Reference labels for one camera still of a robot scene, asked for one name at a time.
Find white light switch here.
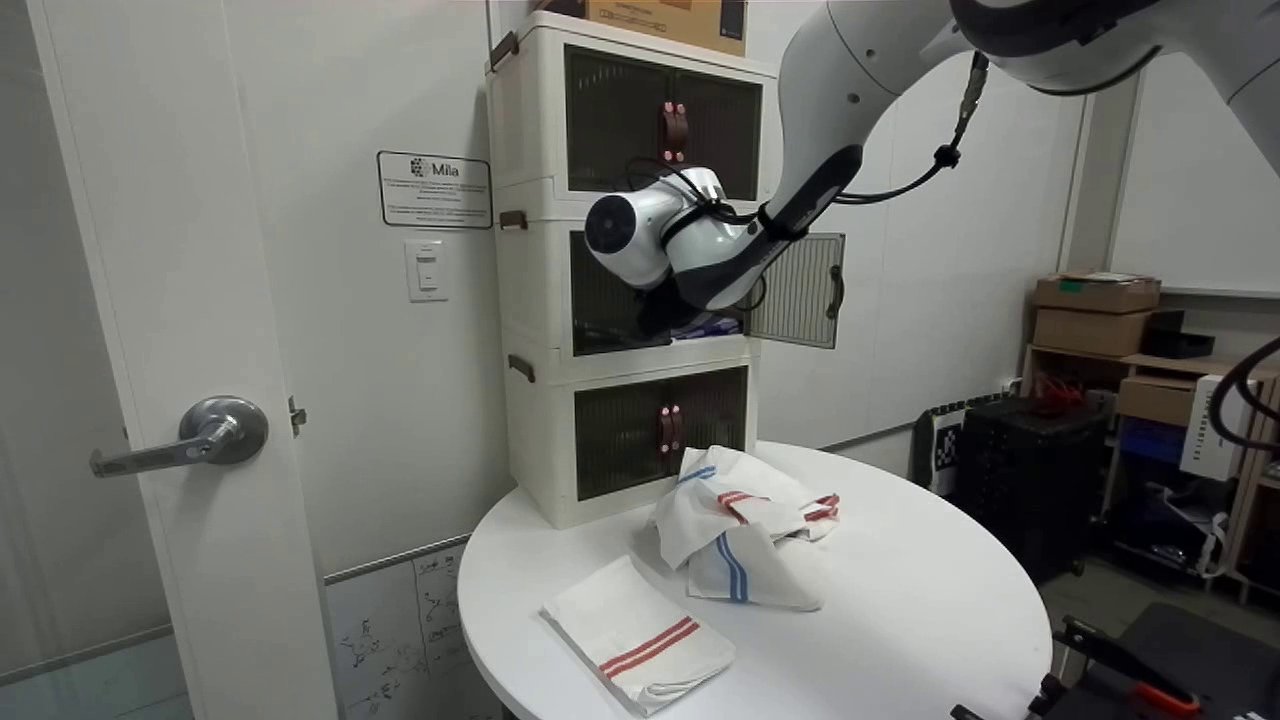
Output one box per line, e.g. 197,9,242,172
408,240,448,302

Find wall name sign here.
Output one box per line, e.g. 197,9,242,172
378,153,493,227

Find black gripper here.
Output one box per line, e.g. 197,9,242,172
639,283,700,334

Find folded red-striped white towel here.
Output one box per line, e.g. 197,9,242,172
546,557,737,716

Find blue items inside cabinet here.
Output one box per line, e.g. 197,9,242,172
671,312,742,339

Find crumpled blue-striped white towel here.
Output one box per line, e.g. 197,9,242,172
655,442,823,613

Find cardboard box on cabinet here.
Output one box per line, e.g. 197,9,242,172
531,0,748,54

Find white door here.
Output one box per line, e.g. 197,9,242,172
25,0,336,720

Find silver door lever handle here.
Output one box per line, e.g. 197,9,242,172
89,394,268,475

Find crumpled red-striped white towel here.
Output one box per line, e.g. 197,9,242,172
713,455,842,544

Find white stacked cabinet unit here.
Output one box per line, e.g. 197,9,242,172
488,13,771,525

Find white product box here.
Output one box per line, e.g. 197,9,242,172
1181,374,1254,481

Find cardboard box on shelf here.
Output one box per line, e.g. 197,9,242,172
1034,275,1159,360

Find wooden shelf unit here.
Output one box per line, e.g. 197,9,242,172
1025,348,1280,598

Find black crate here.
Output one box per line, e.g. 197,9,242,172
953,394,1103,585

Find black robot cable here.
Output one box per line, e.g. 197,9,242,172
671,49,997,243

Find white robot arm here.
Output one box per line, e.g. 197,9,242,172
583,0,1280,334

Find red-handled black tool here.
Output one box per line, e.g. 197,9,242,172
1029,621,1204,720

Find whiteboard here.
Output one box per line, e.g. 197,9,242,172
1112,54,1280,296

